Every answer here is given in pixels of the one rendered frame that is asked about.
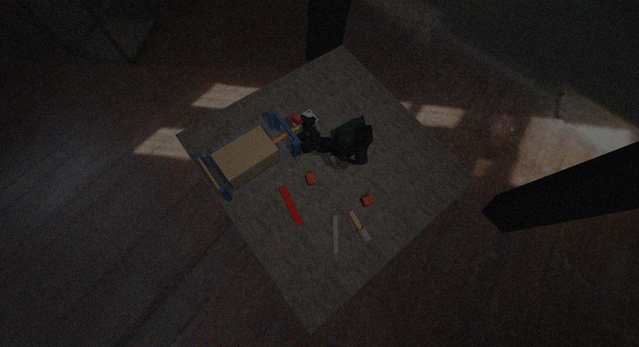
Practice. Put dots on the reddish-brown box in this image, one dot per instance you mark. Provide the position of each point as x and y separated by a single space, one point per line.
368 200
310 178

